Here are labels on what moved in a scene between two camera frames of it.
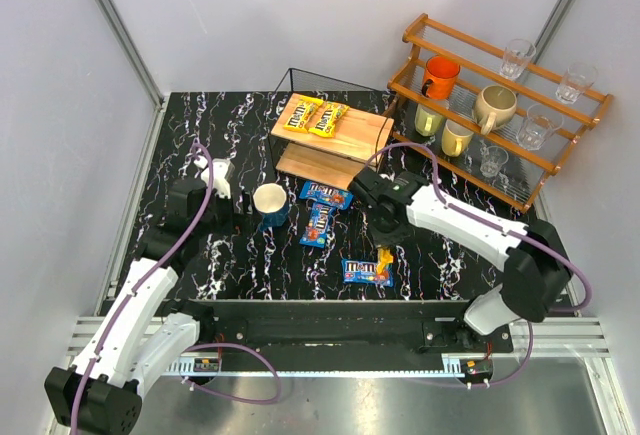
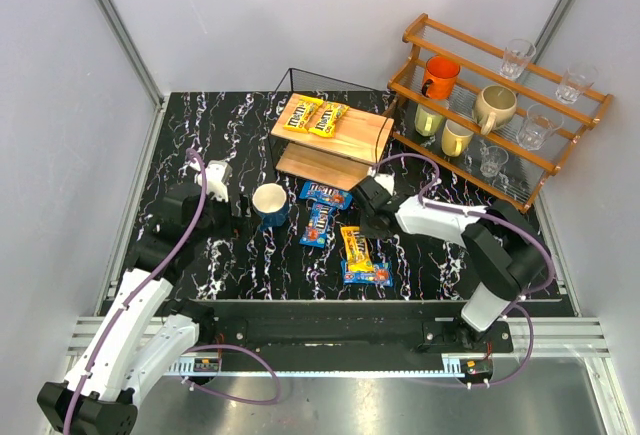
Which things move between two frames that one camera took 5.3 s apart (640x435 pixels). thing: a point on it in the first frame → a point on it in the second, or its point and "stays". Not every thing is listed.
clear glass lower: [495, 157] stays
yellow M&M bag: [300, 112] stays
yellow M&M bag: [385, 257] → [357, 250]
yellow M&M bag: [326, 120] stays
